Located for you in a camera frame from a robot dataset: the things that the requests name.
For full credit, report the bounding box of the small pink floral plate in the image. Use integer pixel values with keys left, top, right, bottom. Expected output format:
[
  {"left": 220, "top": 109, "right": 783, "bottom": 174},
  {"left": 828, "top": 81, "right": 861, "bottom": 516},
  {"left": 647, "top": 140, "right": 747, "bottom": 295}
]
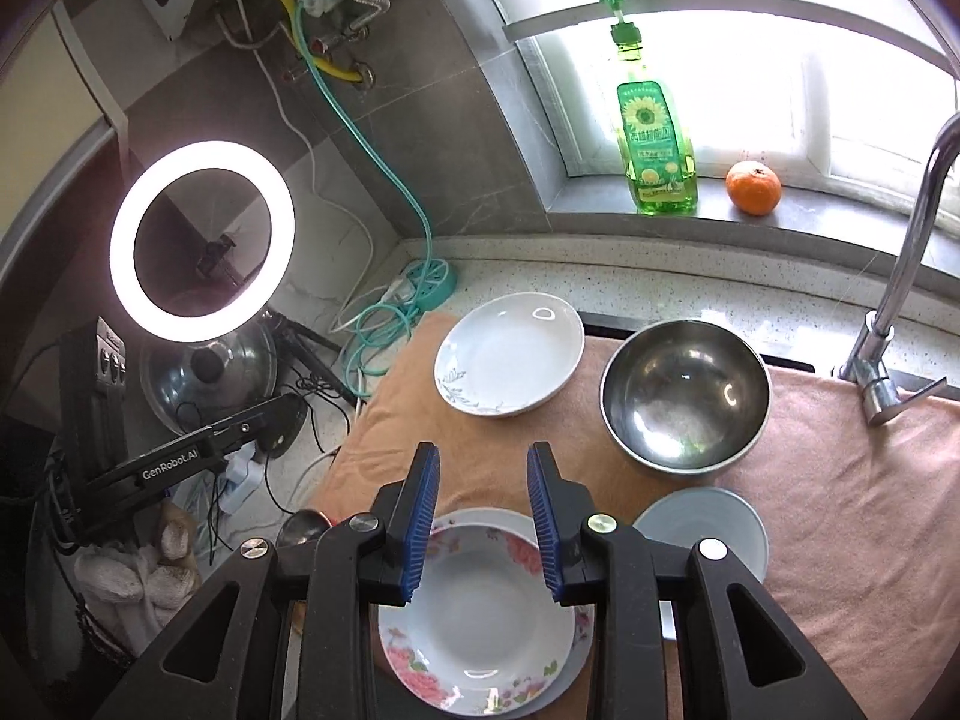
[{"left": 378, "top": 521, "right": 595, "bottom": 717}]

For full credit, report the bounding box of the green dish soap bottle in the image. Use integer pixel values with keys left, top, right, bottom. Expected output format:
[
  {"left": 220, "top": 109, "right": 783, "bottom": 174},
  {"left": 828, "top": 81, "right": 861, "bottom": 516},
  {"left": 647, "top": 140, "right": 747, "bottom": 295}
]
[{"left": 598, "top": 0, "right": 699, "bottom": 217}]

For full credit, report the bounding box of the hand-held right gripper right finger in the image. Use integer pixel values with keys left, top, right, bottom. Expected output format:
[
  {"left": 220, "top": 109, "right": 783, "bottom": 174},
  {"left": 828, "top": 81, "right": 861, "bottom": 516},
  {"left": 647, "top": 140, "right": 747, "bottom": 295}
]
[{"left": 526, "top": 441, "right": 871, "bottom": 720}]

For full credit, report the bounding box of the black tripod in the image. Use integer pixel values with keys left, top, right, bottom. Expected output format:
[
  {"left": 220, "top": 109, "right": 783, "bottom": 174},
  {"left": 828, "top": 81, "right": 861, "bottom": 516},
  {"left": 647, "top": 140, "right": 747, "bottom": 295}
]
[{"left": 196, "top": 235, "right": 362, "bottom": 407}]

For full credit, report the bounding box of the blue bowl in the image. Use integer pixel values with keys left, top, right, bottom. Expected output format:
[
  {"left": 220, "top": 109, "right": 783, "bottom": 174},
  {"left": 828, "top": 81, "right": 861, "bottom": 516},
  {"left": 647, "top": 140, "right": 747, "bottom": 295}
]
[{"left": 634, "top": 487, "right": 770, "bottom": 602}]

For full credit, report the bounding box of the ring light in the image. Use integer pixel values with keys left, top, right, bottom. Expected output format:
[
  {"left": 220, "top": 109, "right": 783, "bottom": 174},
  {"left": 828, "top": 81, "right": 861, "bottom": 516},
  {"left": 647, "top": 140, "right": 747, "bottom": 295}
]
[{"left": 109, "top": 139, "right": 296, "bottom": 347}]

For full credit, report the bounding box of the white power strip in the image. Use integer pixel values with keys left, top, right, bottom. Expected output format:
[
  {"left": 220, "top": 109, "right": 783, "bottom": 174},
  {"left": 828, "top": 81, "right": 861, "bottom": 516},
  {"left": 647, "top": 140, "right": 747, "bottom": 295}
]
[{"left": 221, "top": 441, "right": 261, "bottom": 516}]

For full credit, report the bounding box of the thin white cable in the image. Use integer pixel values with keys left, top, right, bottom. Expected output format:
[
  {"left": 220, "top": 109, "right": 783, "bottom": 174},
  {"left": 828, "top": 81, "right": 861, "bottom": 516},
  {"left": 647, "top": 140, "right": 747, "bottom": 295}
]
[{"left": 223, "top": 0, "right": 377, "bottom": 332}]

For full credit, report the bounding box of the large steel bowl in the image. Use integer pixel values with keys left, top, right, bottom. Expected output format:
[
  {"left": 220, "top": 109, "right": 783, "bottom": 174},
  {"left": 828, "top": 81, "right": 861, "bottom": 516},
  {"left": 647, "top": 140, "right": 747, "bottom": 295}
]
[{"left": 600, "top": 320, "right": 772, "bottom": 476}]

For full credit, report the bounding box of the green hose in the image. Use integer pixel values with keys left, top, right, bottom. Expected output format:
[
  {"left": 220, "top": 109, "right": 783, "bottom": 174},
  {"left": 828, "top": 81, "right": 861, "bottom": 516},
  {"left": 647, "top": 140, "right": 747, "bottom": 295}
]
[{"left": 295, "top": 0, "right": 451, "bottom": 400}]

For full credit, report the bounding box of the orange tangerine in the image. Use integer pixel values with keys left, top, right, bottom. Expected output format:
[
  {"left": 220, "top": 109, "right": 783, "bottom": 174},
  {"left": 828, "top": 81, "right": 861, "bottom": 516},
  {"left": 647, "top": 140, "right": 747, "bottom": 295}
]
[{"left": 724, "top": 160, "right": 783, "bottom": 217}]

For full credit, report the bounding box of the yellow hose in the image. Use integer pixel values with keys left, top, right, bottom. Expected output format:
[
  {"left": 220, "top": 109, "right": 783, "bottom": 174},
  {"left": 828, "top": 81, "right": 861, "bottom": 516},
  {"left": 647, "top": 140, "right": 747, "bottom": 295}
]
[{"left": 257, "top": 0, "right": 362, "bottom": 85}]

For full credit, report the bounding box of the white window frame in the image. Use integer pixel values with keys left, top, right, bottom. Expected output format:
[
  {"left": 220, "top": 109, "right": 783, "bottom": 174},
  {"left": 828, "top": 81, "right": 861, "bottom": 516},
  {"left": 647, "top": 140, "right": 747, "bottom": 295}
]
[{"left": 521, "top": 15, "right": 960, "bottom": 230}]

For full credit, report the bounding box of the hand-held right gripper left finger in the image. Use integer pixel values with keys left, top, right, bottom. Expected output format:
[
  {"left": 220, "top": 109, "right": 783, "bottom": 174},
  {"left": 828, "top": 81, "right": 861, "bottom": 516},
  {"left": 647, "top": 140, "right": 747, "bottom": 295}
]
[{"left": 94, "top": 441, "right": 442, "bottom": 720}]

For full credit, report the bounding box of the white plate with grey leaves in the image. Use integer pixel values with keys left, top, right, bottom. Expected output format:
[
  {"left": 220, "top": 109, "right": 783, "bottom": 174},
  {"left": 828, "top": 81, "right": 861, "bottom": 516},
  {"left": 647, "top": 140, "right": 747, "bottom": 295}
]
[{"left": 433, "top": 294, "right": 586, "bottom": 418}]

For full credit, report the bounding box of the peach towel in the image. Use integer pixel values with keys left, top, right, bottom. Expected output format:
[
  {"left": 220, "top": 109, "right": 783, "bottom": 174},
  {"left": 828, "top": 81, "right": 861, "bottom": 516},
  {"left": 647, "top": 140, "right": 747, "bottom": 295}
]
[{"left": 304, "top": 313, "right": 960, "bottom": 720}]

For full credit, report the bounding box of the chrome faucet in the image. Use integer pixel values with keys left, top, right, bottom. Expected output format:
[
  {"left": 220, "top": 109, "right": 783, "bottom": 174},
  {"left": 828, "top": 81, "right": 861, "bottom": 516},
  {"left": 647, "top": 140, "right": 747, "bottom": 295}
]
[{"left": 835, "top": 112, "right": 960, "bottom": 428}]

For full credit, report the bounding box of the large floral plate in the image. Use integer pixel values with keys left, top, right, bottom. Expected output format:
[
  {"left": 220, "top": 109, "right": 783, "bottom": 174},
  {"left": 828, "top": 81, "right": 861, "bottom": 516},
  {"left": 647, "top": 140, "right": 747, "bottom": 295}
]
[{"left": 431, "top": 508, "right": 602, "bottom": 719}]

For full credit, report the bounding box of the teal round power strip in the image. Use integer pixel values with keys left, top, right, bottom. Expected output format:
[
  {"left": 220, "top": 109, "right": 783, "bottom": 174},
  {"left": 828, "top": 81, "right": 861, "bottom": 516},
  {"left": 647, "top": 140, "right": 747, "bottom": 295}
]
[{"left": 403, "top": 258, "right": 458, "bottom": 313}]

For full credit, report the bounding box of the black cable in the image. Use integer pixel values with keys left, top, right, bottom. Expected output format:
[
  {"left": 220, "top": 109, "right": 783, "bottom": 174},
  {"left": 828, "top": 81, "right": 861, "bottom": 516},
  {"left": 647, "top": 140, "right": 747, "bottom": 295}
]
[{"left": 172, "top": 373, "right": 355, "bottom": 565}]

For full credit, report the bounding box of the steel pot lid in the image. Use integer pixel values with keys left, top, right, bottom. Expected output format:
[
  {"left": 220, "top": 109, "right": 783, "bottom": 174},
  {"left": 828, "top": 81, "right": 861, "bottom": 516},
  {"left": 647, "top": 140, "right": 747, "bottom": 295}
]
[{"left": 140, "top": 321, "right": 280, "bottom": 437}]

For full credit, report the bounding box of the person's left hand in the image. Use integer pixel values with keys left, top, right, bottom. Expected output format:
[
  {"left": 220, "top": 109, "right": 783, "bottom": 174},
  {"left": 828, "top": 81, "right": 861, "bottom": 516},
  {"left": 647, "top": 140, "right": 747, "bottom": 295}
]
[{"left": 73, "top": 501, "right": 205, "bottom": 632}]

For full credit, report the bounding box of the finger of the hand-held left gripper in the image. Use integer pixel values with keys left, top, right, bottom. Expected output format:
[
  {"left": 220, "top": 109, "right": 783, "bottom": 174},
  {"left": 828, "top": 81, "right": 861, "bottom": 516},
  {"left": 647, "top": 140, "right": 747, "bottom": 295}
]
[{"left": 214, "top": 392, "right": 310, "bottom": 460}]

